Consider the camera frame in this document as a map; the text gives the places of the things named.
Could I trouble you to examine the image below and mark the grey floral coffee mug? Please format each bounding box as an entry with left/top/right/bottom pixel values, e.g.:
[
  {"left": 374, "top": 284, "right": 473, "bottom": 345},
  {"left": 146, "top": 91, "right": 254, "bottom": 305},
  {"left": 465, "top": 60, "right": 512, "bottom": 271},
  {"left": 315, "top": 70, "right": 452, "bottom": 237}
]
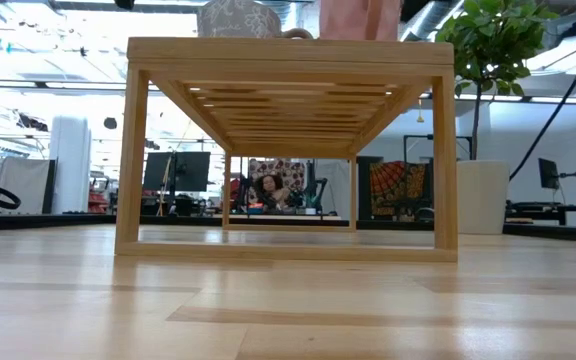
[{"left": 196, "top": 0, "right": 315, "bottom": 40}]

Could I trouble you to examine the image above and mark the pink coffee mug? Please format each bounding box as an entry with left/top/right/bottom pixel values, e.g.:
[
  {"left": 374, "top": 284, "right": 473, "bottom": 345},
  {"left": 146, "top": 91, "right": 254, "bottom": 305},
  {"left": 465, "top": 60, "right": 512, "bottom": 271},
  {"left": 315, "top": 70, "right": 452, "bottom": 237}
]
[{"left": 318, "top": 0, "right": 404, "bottom": 42}]

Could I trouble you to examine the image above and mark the long black cable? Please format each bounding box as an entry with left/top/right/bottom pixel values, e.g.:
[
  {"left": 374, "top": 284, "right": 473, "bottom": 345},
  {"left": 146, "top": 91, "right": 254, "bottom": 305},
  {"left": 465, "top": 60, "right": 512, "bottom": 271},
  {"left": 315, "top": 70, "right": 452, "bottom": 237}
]
[{"left": 508, "top": 23, "right": 576, "bottom": 182}]

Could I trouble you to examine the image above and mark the orange patterned tapestry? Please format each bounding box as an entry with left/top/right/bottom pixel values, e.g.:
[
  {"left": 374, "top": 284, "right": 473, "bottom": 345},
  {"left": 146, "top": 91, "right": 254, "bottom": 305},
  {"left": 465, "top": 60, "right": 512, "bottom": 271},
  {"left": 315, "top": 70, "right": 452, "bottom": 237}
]
[{"left": 368, "top": 160, "right": 427, "bottom": 218}]

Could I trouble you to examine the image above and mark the green leafy plant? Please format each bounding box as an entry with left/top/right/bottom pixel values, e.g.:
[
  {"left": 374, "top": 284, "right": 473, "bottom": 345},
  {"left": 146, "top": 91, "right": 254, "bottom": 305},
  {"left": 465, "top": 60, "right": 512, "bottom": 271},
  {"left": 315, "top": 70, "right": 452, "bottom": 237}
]
[{"left": 435, "top": 0, "right": 560, "bottom": 162}]

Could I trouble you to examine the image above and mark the large black monitor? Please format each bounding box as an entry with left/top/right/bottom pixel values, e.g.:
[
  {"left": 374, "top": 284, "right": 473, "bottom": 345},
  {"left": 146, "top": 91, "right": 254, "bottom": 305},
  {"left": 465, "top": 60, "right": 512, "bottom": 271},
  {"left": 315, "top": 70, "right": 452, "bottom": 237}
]
[{"left": 142, "top": 151, "right": 212, "bottom": 193}]

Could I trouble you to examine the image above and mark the white round column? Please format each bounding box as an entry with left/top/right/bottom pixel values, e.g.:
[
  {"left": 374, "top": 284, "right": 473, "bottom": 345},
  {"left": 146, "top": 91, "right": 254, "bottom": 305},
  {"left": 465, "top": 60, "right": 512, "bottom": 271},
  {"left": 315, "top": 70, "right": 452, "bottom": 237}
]
[{"left": 48, "top": 115, "right": 93, "bottom": 216}]

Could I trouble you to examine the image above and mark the maroon patterned cloth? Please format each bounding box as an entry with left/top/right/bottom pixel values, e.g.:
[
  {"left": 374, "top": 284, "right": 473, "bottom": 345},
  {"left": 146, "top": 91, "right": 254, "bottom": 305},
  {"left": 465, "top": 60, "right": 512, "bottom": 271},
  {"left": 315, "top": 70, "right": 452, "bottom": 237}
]
[{"left": 246, "top": 158, "right": 307, "bottom": 192}]

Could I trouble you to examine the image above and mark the person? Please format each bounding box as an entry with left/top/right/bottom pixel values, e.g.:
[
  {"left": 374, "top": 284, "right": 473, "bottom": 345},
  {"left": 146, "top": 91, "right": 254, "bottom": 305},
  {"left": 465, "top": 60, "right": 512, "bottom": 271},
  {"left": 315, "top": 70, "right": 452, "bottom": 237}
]
[{"left": 252, "top": 173, "right": 293, "bottom": 212}]

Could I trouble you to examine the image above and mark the wooden slatted rack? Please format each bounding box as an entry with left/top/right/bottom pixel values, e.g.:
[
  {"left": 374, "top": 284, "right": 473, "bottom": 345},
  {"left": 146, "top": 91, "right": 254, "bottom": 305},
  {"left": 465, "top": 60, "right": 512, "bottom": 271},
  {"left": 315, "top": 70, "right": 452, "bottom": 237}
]
[{"left": 114, "top": 37, "right": 459, "bottom": 263}]

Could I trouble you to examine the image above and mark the small monitor on arm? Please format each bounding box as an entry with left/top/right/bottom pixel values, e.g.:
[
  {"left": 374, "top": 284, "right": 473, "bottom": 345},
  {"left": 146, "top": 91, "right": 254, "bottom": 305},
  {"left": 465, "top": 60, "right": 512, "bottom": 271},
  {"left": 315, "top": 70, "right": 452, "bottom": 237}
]
[{"left": 538, "top": 157, "right": 576, "bottom": 217}]

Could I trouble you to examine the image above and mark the white plant pot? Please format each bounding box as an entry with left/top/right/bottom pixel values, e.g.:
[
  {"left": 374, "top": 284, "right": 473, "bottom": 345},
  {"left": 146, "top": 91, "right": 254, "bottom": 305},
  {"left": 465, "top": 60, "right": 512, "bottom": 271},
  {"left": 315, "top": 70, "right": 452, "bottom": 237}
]
[{"left": 455, "top": 159, "right": 512, "bottom": 236}]

